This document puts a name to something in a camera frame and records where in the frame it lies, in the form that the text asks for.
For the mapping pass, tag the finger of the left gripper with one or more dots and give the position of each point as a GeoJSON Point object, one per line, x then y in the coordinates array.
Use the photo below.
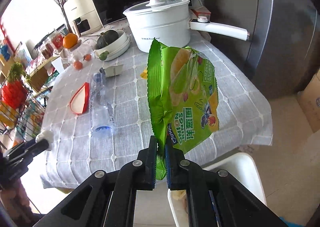
{"type": "Point", "coordinates": [27, 149]}

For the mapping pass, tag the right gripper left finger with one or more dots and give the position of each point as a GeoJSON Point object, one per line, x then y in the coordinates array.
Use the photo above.
{"type": "Point", "coordinates": [107, 199]}

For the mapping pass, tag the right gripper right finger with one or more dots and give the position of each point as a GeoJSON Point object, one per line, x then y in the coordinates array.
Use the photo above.
{"type": "Point", "coordinates": [190, 171]}

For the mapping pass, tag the red white triangular container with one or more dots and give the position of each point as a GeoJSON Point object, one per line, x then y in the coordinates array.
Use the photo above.
{"type": "Point", "coordinates": [80, 101]}

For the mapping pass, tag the green onion rings bag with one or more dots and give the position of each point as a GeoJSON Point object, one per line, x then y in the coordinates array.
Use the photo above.
{"type": "Point", "coordinates": [182, 99]}

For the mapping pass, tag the white trash bin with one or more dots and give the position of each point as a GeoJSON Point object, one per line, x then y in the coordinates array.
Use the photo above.
{"type": "Point", "coordinates": [225, 181]}

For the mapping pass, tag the red mesh bag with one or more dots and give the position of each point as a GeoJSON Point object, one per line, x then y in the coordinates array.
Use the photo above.
{"type": "Point", "coordinates": [14, 94]}

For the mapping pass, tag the clear crushed plastic bottle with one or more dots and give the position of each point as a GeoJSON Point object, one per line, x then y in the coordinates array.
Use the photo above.
{"type": "Point", "coordinates": [100, 108]}

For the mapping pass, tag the small tomato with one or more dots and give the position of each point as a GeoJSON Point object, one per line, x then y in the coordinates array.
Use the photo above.
{"type": "Point", "coordinates": [78, 65]}
{"type": "Point", "coordinates": [87, 57]}

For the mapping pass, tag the small white paper carton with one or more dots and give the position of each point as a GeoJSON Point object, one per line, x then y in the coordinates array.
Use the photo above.
{"type": "Point", "coordinates": [112, 71]}

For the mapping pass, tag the green lime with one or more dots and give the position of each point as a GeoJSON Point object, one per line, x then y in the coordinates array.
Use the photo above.
{"type": "Point", "coordinates": [103, 56]}

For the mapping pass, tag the orange fruit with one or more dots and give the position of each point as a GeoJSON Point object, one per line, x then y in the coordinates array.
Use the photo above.
{"type": "Point", "coordinates": [70, 40]}

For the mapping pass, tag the red lidded glass jar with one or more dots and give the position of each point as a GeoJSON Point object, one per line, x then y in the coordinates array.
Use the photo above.
{"type": "Point", "coordinates": [57, 40]}

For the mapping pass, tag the dark green squash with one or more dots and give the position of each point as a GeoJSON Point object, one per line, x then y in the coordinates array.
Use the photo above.
{"type": "Point", "coordinates": [106, 38]}

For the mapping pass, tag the lower cardboard box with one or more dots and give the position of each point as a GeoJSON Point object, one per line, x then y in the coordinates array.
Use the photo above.
{"type": "Point", "coordinates": [309, 101]}

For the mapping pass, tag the white air fryer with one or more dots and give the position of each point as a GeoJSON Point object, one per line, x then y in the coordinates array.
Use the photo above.
{"type": "Point", "coordinates": [83, 17]}

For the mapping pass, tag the white electric cooking pot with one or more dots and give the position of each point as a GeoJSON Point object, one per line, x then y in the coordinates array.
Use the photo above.
{"type": "Point", "coordinates": [169, 22]}

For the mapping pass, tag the dark grey refrigerator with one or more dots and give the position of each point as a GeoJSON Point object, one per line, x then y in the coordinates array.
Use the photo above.
{"type": "Point", "coordinates": [282, 53]}

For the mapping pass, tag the black wire rack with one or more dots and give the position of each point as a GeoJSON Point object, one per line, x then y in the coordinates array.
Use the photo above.
{"type": "Point", "coordinates": [24, 123]}

